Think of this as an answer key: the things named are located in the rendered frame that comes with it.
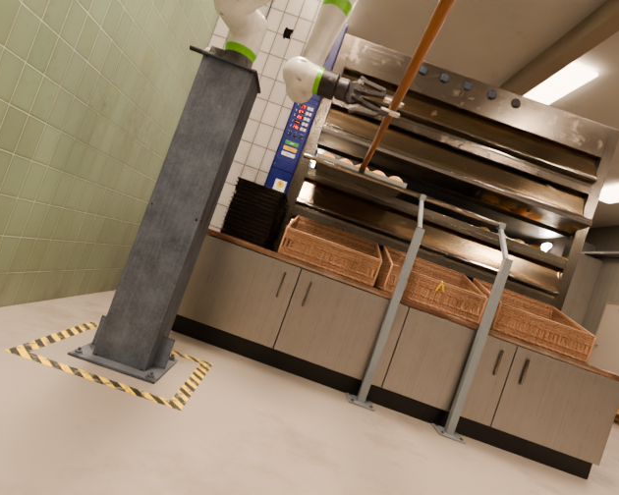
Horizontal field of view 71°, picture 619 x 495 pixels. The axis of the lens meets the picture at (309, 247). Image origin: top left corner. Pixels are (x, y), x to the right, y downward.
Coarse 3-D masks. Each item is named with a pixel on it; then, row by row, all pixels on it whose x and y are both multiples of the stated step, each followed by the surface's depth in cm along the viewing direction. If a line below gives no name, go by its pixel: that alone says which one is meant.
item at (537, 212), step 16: (336, 144) 281; (352, 144) 274; (368, 144) 269; (384, 160) 279; (400, 160) 271; (416, 160) 269; (416, 176) 285; (432, 176) 277; (448, 176) 269; (464, 192) 284; (480, 192) 276; (496, 192) 269; (512, 208) 282; (528, 208) 274; (544, 208) 268; (560, 224) 280; (576, 224) 272
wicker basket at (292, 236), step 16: (304, 224) 278; (320, 224) 279; (288, 240) 233; (304, 240) 233; (320, 240) 233; (336, 240) 277; (352, 240) 277; (304, 256) 232; (320, 256) 273; (336, 256) 274; (352, 256) 232; (368, 256) 232; (336, 272) 231; (352, 272) 232; (368, 272) 231
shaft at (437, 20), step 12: (444, 0) 86; (444, 12) 89; (432, 24) 95; (432, 36) 99; (420, 48) 106; (420, 60) 111; (408, 72) 119; (408, 84) 126; (396, 96) 137; (396, 108) 146; (384, 120) 160; (384, 132) 173; (372, 144) 193
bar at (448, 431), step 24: (336, 168) 246; (408, 192) 245; (480, 216) 245; (504, 240) 236; (408, 264) 221; (504, 264) 222; (384, 336) 220; (480, 336) 220; (456, 408) 219; (456, 432) 226
